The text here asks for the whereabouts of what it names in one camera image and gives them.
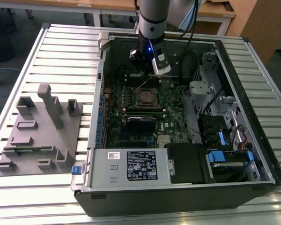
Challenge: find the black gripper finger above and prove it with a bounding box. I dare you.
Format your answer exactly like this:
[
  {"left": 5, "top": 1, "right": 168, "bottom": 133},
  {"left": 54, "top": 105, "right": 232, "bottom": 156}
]
[{"left": 128, "top": 48, "right": 149, "bottom": 80}]

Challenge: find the square CPU chip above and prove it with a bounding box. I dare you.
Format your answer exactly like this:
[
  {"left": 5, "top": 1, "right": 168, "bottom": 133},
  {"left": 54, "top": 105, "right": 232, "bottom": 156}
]
[{"left": 140, "top": 90, "right": 155, "bottom": 104}]

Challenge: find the metal socket cover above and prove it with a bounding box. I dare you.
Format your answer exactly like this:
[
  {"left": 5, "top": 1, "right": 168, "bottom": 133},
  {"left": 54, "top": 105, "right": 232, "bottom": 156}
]
[{"left": 136, "top": 88, "right": 161, "bottom": 108}]

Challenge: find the CPU socket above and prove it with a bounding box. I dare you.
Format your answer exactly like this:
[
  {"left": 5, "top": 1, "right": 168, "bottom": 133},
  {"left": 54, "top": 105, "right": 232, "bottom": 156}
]
[{"left": 134, "top": 87, "right": 163, "bottom": 110}]

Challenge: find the grey case latch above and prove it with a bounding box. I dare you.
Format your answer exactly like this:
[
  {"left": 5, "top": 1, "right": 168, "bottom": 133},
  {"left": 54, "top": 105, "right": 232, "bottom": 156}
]
[{"left": 97, "top": 32, "right": 114, "bottom": 51}]

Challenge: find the green motherboard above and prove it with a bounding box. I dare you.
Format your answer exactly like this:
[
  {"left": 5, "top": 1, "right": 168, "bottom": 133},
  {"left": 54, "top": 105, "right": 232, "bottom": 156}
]
[{"left": 103, "top": 76, "right": 196, "bottom": 150}]

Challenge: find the black graphics card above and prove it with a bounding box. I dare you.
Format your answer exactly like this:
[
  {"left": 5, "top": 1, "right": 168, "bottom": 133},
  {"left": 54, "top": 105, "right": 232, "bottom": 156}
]
[{"left": 126, "top": 115, "right": 158, "bottom": 136}]

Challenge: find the silver chipset heatsink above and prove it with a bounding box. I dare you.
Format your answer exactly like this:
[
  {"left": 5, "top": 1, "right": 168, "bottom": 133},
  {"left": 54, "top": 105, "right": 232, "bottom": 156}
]
[{"left": 158, "top": 134, "right": 171, "bottom": 144}]

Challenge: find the black disk bay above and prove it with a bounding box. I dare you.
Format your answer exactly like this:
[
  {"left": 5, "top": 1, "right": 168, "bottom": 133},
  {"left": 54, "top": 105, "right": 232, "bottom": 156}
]
[{"left": 197, "top": 114, "right": 229, "bottom": 145}]

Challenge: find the blue disk bay latch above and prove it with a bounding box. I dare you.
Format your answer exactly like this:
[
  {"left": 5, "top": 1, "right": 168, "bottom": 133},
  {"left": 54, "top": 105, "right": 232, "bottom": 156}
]
[{"left": 217, "top": 131, "right": 226, "bottom": 146}]

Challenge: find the silver power supply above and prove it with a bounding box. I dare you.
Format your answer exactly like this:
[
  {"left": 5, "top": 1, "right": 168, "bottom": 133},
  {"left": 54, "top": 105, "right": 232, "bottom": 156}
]
[{"left": 83, "top": 148, "right": 173, "bottom": 188}]

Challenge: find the wooden cabinet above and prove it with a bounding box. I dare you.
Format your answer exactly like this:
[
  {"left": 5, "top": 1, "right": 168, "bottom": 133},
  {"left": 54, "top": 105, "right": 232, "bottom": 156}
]
[{"left": 228, "top": 0, "right": 281, "bottom": 64}]

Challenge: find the hard disk in blue carrier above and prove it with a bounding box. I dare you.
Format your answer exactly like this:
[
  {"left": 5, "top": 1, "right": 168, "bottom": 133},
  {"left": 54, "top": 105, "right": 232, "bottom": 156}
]
[{"left": 206, "top": 150, "right": 255, "bottom": 183}]

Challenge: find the grey parts rack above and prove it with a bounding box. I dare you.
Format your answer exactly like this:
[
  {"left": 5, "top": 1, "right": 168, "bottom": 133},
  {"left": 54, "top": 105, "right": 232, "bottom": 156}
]
[{"left": 0, "top": 83, "right": 84, "bottom": 177}]

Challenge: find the black office chair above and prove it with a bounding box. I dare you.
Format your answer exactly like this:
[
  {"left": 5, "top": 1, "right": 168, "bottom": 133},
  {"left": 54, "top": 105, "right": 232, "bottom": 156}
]
[{"left": 0, "top": 7, "right": 17, "bottom": 63}]

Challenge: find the black PC case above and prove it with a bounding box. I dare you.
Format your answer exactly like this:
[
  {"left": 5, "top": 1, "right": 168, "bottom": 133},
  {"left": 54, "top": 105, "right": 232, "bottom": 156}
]
[{"left": 70, "top": 31, "right": 281, "bottom": 218}]

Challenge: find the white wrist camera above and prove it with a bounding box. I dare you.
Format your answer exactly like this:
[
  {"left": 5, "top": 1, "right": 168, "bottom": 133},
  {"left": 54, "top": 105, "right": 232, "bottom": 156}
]
[{"left": 151, "top": 47, "right": 172, "bottom": 77}]

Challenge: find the black looped cable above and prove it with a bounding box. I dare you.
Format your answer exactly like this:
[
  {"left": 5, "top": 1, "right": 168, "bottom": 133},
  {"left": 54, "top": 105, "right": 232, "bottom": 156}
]
[{"left": 179, "top": 50, "right": 200, "bottom": 79}]

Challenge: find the silver metal bracket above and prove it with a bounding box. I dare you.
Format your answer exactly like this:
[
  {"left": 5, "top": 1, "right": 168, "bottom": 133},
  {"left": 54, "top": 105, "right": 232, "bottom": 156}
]
[{"left": 189, "top": 80, "right": 215, "bottom": 96}]

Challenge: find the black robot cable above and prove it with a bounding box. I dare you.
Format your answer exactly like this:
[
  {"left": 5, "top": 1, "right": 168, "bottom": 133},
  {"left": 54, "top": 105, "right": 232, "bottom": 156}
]
[{"left": 168, "top": 0, "right": 200, "bottom": 66}]

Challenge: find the thick black power cable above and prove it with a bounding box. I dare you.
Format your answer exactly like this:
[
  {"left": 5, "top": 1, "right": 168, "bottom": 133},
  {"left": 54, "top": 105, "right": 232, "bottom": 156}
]
[{"left": 202, "top": 84, "right": 225, "bottom": 116}]

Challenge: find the wooden desk white frame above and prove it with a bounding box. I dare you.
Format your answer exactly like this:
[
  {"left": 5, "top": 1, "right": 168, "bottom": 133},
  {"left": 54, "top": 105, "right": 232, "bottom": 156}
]
[
  {"left": 0, "top": 0, "right": 101, "bottom": 27},
  {"left": 93, "top": 0, "right": 237, "bottom": 36}
]

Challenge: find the blue floor cable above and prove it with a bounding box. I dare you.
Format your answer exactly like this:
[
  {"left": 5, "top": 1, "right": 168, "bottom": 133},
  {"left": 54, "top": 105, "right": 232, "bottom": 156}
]
[{"left": 0, "top": 67, "right": 22, "bottom": 98}]

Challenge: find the coloured wire bundle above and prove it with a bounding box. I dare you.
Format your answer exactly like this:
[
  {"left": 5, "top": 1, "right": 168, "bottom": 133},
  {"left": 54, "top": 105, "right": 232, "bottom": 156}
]
[{"left": 234, "top": 124, "right": 251, "bottom": 151}]

